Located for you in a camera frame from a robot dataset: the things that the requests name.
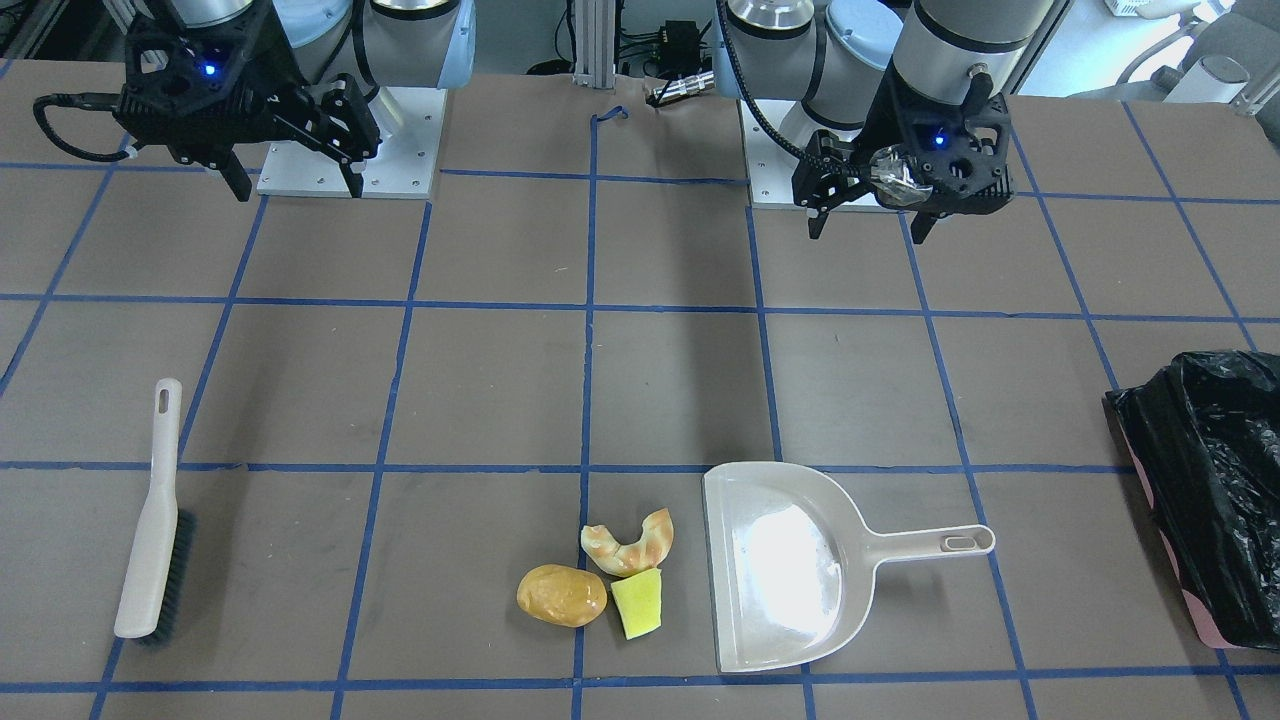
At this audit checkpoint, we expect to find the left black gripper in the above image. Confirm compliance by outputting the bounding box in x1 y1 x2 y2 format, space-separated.
792 68 1014 245

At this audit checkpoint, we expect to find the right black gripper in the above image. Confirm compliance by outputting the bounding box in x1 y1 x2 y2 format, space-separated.
113 1 381 202

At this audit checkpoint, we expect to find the beige plastic dustpan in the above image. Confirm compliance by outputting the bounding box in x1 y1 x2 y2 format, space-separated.
701 461 996 674

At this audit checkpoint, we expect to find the white hand brush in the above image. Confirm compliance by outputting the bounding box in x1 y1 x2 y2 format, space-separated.
114 377 196 646

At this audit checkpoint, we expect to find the curved bread piece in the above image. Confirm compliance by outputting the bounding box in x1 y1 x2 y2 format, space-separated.
579 509 675 578

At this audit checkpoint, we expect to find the yellow green sponge piece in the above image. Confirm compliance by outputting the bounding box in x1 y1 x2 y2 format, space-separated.
611 568 662 641

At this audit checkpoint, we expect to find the brown potato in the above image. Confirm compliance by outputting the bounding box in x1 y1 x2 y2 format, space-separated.
515 564 609 628

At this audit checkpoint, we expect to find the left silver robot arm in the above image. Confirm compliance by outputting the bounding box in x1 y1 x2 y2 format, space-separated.
714 1 1053 243

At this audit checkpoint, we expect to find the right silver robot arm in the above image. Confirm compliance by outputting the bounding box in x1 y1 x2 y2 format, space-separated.
111 1 476 202

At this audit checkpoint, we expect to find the pink bin with black bag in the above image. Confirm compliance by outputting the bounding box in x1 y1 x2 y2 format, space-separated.
1103 350 1279 652

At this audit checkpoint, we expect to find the black power adapter box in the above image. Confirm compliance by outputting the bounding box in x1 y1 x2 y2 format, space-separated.
628 20 709 77

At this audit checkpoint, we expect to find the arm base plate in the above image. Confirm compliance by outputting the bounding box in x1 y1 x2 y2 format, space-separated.
257 86 449 200
739 97 901 213

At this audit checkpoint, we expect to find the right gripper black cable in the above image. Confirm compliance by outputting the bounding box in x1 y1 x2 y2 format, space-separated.
32 92 136 164

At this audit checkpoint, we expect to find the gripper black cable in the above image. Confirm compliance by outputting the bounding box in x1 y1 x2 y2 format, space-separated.
716 0 836 169
32 92 136 164

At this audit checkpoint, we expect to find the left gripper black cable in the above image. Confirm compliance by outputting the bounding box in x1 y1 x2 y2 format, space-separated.
716 0 836 169

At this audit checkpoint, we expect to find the silver cable connector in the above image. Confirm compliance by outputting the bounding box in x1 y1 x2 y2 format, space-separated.
645 70 716 109

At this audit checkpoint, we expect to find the aluminium frame post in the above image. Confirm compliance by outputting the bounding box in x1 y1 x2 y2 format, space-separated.
570 0 620 94

